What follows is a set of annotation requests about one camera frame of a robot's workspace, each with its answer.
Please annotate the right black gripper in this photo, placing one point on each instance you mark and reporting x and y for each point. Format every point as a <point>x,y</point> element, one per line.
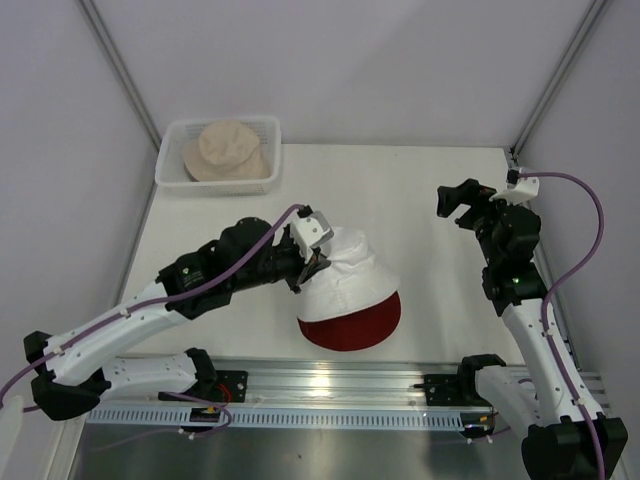
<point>450,198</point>

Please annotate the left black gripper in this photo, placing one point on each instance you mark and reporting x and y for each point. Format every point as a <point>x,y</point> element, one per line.
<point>303,271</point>

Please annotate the white bucket hat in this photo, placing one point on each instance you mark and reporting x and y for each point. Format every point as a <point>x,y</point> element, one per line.
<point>355,280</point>

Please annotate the red bucket hat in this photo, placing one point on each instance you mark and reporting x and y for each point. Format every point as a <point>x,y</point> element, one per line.
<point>356,331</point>

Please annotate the beige bucket hat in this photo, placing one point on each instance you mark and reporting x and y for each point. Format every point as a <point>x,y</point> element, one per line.
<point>225,150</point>

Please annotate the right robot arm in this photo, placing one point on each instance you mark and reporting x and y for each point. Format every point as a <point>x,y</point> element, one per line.
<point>564,431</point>

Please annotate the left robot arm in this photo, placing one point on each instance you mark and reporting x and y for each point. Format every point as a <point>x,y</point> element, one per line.
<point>78,370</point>

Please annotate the white plastic basket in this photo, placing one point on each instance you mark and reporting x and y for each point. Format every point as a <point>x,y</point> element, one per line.
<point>171,172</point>

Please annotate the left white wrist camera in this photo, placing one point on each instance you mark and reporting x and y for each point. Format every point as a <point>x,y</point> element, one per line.
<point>309,230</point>

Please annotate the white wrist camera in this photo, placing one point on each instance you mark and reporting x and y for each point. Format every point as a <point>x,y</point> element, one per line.
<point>309,230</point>
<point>521,187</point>

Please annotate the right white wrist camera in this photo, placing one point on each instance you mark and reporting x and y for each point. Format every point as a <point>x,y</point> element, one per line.
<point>521,187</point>

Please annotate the aluminium mounting rail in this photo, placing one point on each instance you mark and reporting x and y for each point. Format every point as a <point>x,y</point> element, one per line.
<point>285,384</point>

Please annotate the right aluminium frame post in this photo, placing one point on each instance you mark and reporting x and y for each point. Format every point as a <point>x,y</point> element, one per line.
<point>570,56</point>

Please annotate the aluminium frame post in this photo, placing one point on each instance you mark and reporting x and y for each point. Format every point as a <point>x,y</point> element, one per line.
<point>115,61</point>
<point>570,56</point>

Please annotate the white slotted cable duct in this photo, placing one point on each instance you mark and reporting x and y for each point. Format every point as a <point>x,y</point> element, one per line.
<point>199,417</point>

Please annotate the left aluminium frame post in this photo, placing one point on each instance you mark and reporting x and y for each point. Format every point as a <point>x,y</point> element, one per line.
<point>115,61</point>

